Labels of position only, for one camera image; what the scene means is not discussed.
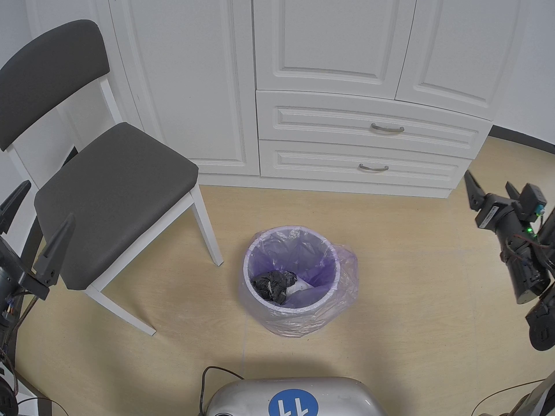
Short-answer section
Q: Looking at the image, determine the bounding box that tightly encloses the crumpled black plastic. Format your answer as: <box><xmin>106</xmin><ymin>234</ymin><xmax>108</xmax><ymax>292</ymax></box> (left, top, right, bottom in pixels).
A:
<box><xmin>250</xmin><ymin>270</ymin><xmax>298</xmax><ymax>306</ymax></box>

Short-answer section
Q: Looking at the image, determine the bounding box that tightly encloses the white wardrobe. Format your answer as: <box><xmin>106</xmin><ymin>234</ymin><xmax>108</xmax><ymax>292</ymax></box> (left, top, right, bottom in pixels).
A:
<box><xmin>24</xmin><ymin>0</ymin><xmax>536</xmax><ymax>199</ymax></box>

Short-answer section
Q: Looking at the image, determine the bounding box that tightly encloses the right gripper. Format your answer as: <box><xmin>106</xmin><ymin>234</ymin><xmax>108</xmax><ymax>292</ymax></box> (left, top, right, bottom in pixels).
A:
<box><xmin>464</xmin><ymin>170</ymin><xmax>536</xmax><ymax>239</ymax></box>

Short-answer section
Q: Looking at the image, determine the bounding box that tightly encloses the black cable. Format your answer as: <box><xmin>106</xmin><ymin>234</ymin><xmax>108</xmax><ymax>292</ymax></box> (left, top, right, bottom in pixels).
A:
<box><xmin>199</xmin><ymin>366</ymin><xmax>245</xmax><ymax>413</ymax></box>

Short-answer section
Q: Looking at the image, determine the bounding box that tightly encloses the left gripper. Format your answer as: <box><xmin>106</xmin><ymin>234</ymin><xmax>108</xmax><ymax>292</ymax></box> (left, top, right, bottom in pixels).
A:
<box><xmin>0</xmin><ymin>180</ymin><xmax>77</xmax><ymax>301</ymax></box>

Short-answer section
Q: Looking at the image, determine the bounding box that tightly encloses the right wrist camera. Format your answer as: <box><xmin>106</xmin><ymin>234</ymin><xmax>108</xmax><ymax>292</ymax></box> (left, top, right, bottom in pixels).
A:
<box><xmin>518</xmin><ymin>183</ymin><xmax>547</xmax><ymax>223</ymax></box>

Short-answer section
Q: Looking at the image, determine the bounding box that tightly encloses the clear printed wrapper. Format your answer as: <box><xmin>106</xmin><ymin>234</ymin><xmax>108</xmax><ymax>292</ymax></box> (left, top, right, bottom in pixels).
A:
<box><xmin>286</xmin><ymin>278</ymin><xmax>314</xmax><ymax>296</ymax></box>

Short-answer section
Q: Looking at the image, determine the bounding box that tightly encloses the white trash bin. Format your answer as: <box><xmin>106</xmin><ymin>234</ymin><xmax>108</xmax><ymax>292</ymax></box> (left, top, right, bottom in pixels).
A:
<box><xmin>242</xmin><ymin>226</ymin><xmax>341</xmax><ymax>336</ymax></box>

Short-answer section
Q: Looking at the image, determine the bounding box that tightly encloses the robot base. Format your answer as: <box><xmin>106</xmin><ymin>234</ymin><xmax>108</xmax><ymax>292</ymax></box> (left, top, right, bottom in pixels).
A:
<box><xmin>208</xmin><ymin>377</ymin><xmax>387</xmax><ymax>416</ymax></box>

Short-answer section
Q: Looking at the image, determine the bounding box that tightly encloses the purple plastic bag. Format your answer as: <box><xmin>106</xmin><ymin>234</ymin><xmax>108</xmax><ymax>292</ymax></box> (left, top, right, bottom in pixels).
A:
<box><xmin>238</xmin><ymin>226</ymin><xmax>360</xmax><ymax>338</ymax></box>

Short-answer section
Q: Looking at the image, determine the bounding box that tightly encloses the white chair with grey pads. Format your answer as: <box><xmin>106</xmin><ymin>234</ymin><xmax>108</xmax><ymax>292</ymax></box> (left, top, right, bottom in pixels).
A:
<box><xmin>0</xmin><ymin>19</ymin><xmax>225</xmax><ymax>336</ymax></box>

